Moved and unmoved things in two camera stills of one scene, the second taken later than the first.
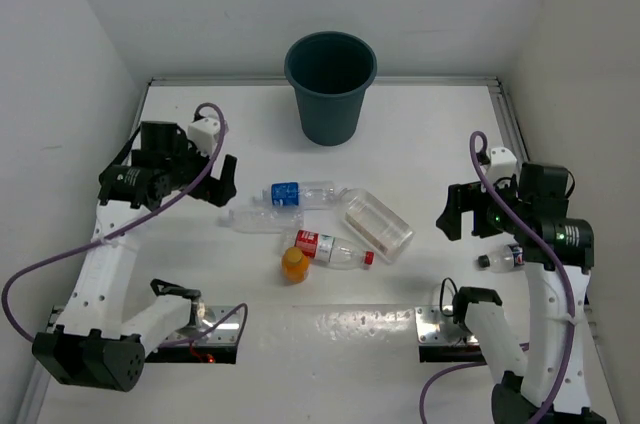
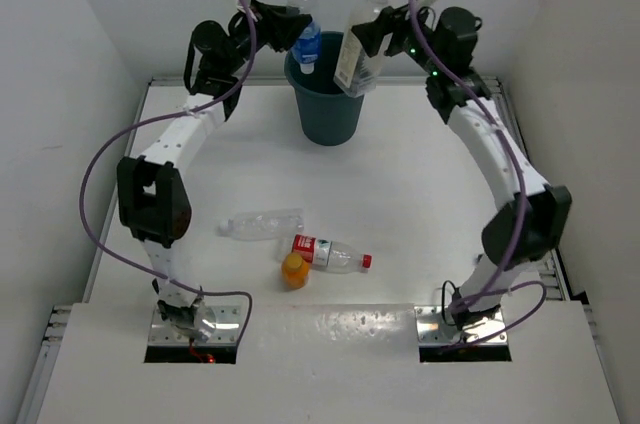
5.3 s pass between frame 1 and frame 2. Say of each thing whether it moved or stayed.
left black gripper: moved
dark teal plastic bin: stayed
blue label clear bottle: moved
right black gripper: moved
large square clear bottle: moved
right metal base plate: stayed
